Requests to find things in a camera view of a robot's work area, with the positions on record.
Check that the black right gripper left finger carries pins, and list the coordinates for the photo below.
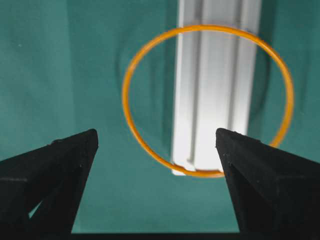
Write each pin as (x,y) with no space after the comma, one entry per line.
(41,190)

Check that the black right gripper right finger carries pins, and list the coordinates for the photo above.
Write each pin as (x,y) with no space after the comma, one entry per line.
(272,191)

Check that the silver aluminium extrusion rail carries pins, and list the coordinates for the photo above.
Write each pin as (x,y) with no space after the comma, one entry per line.
(213,87)

